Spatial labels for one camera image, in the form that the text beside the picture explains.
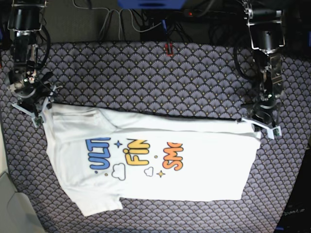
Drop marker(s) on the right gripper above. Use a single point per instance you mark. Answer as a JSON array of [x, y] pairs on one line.
[[24, 88]]

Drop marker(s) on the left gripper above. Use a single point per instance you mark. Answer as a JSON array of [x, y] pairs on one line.
[[265, 110]]

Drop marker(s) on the white printed T-shirt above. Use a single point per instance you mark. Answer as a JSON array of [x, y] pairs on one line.
[[100, 156]]

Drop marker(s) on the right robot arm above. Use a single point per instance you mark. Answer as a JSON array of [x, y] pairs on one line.
[[26, 21]]

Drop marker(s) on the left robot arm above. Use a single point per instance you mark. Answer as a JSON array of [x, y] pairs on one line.
[[264, 23]]

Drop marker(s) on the grey patterned table mat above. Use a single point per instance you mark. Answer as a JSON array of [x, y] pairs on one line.
[[198, 80]]

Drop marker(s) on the black device with logo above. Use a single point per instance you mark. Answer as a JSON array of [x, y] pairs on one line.
[[296, 217]]

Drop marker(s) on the red black table clamp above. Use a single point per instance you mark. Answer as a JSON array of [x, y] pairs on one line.
[[169, 49]]

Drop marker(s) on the blue box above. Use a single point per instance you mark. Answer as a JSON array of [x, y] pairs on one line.
[[151, 4]]

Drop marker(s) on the black power strip red light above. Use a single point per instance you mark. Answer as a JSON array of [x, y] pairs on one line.
[[196, 12]]

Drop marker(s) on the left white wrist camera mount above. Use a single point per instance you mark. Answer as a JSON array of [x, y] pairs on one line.
[[272, 132]]

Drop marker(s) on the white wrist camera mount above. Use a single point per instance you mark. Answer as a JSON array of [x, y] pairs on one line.
[[34, 103], [272, 132]]

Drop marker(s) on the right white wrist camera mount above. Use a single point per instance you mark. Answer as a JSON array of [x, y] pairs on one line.
[[34, 103]]

